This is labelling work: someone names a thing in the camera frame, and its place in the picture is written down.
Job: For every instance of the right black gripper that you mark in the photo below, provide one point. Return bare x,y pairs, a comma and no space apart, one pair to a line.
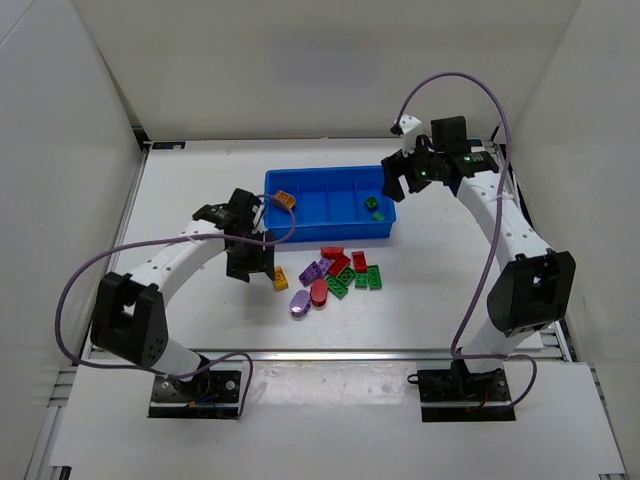
408,167

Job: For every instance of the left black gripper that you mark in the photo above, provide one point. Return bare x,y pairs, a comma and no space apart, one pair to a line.
248,245

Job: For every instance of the yellow lego brick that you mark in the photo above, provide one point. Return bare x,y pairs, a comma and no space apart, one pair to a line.
284,199
280,280

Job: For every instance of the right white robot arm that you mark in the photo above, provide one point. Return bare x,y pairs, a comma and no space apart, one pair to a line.
534,285

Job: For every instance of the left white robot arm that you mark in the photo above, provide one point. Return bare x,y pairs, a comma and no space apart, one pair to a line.
129,316

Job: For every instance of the purple lego brick studs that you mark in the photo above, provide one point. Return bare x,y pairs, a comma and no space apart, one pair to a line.
312,272

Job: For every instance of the purple oval lego brick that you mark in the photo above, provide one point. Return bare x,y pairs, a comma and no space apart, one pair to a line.
300,303

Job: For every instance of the blue divided plastic bin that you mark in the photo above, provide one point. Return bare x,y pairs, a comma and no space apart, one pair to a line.
329,203

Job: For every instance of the red oval lego brick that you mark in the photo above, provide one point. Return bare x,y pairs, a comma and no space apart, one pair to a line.
319,292

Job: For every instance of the red half-round lego brick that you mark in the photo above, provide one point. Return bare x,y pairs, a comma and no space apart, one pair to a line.
332,252

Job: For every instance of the red long lego brick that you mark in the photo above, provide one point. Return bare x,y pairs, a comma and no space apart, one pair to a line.
338,265

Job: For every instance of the green lego brick bottom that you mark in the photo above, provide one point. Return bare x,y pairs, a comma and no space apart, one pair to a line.
336,287

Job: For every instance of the green lego brick small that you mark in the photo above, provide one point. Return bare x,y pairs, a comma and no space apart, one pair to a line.
361,280

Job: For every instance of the left blue table label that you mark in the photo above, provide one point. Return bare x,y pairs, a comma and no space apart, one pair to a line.
168,145

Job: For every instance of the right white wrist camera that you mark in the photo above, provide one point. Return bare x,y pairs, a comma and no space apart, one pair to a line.
408,128

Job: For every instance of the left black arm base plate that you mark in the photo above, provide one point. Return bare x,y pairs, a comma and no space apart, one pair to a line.
215,395

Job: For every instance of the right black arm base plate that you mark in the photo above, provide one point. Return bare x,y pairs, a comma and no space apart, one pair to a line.
480,398

